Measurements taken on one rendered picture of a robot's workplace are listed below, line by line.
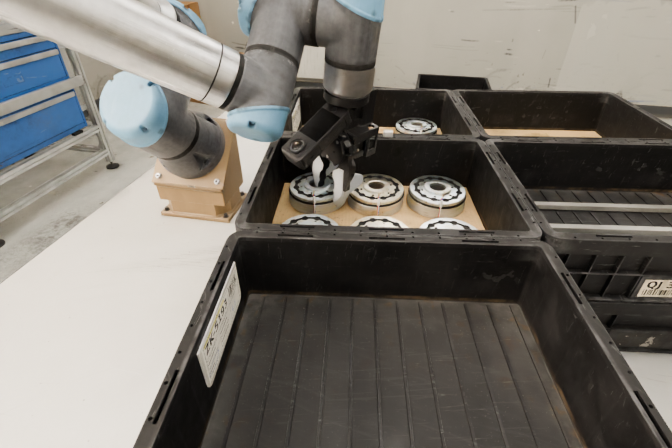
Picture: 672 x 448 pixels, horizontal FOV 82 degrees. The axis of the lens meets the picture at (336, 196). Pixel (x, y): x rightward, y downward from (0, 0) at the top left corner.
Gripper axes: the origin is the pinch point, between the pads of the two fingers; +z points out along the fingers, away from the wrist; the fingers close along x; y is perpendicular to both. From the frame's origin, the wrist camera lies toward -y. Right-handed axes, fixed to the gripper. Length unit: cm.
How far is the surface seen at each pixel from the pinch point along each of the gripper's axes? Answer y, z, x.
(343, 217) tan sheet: -0.1, 1.7, -4.7
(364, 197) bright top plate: 3.8, -1.7, -5.6
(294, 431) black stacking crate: -28.4, -1.0, -27.3
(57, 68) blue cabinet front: -6, 45, 212
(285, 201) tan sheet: -4.7, 3.1, 6.4
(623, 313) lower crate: 16.2, -0.5, -45.2
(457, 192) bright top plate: 17.8, -2.7, -15.5
